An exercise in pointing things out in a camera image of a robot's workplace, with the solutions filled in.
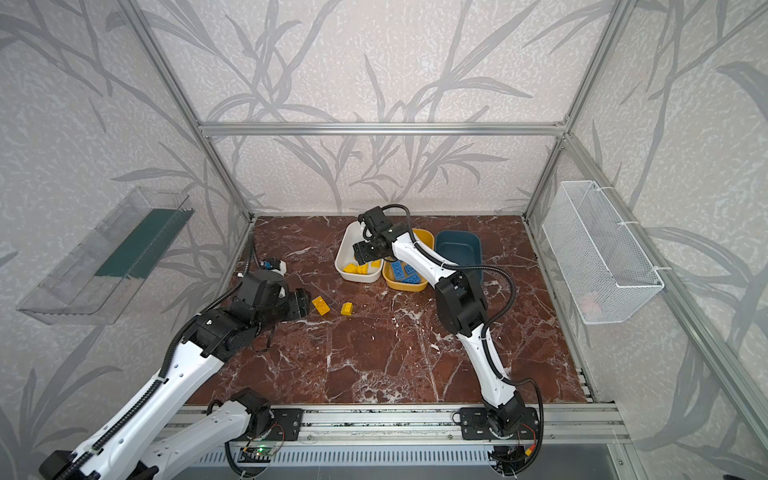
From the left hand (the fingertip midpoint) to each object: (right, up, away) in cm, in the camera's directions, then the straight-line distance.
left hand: (306, 288), depth 75 cm
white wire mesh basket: (+67, +5, -14) cm, 69 cm away
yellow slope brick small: (+7, -9, +16) cm, 20 cm away
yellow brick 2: (+17, +5, +13) cm, 22 cm away
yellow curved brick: (+7, +3, +26) cm, 27 cm away
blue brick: (+23, +2, +24) cm, 33 cm away
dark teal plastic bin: (+47, +10, +34) cm, 59 cm away
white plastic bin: (+4, +4, +30) cm, 31 cm away
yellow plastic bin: (+25, +1, +26) cm, 36 cm away
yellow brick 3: (-1, -8, +18) cm, 20 cm away
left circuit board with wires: (-10, -38, -4) cm, 40 cm away
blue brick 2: (+28, 0, +26) cm, 38 cm away
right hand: (+12, +11, +22) cm, 28 cm away
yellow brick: (+11, +2, +27) cm, 29 cm away
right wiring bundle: (+52, -39, -6) cm, 66 cm away
